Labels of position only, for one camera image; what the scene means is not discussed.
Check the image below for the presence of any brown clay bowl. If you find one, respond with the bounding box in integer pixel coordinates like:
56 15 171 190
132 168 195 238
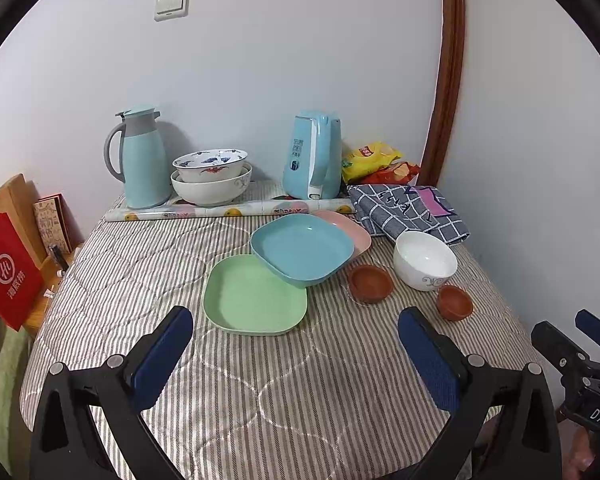
348 264 393 304
437 285 474 322

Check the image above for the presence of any white ceramic bowl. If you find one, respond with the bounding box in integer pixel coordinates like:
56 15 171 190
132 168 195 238
393 231 458 292

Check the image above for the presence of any green square plate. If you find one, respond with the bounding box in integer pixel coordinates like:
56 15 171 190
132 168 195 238
202 255 308 336

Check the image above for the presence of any pink square plate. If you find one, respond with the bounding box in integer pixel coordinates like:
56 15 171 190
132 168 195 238
313 210 372 261

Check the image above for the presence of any blue square plate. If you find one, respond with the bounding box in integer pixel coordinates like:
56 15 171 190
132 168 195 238
250 214 354 288

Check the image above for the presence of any person's right hand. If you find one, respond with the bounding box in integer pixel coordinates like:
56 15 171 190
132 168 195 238
559 420 595 480

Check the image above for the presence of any green fabric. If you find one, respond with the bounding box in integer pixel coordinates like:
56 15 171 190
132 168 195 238
0 319 31 479

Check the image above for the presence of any red paper bag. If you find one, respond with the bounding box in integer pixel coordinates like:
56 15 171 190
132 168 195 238
0 212 44 330

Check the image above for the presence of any wooden side stool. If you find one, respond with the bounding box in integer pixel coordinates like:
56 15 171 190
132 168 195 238
23 256 65 339

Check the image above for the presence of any striped quilted table cover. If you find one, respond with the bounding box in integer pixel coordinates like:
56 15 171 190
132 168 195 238
19 217 536 479

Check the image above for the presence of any patterned cardboard box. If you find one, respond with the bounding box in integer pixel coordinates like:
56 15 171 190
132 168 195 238
33 194 73 255

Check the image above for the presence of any grey checked folded cloth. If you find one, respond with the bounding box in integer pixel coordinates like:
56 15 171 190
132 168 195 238
347 184 469 246

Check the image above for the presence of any brown paper bag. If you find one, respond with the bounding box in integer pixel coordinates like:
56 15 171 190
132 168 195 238
0 174 47 269

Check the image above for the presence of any red chips bag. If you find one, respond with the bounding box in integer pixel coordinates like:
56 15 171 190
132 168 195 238
360 162 420 185

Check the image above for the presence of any light blue thermos jug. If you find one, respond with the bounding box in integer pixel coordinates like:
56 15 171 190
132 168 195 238
102 106 172 209

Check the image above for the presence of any large white porcelain bowl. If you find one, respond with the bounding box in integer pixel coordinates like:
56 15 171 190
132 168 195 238
171 162 252 207

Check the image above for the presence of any yellow chips bag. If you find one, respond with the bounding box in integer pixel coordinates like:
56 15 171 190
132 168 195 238
341 142 402 183

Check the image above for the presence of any blue patterned porcelain bowl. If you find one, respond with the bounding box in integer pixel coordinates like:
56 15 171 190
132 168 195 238
172 148 248 183

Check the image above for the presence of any light blue electric kettle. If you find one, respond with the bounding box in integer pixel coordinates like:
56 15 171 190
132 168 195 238
283 110 342 200

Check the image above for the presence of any brown wooden door frame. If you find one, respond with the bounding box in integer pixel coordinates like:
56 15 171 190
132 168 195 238
417 0 466 185

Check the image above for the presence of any white wall switch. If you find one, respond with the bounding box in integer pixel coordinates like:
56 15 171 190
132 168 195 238
154 0 189 22

